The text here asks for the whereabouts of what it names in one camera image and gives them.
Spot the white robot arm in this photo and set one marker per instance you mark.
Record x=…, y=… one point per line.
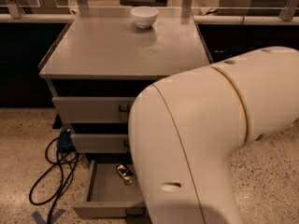
x=183, y=130

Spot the grey metal drawer cabinet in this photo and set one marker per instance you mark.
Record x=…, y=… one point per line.
x=103, y=54

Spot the grey middle drawer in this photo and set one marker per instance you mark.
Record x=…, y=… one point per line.
x=101, y=143

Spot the grey drawer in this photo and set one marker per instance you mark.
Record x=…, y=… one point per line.
x=93, y=109
x=101, y=143
x=106, y=195

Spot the grey top drawer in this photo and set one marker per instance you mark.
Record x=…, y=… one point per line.
x=93, y=109

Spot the grey bottom drawer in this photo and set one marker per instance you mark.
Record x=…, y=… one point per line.
x=106, y=195

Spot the crushed shiny metal can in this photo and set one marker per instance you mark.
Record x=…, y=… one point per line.
x=125, y=174

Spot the white ceramic bowl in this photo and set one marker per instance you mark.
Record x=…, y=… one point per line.
x=144, y=17

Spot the blue power adapter box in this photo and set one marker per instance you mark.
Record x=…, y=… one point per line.
x=65, y=142

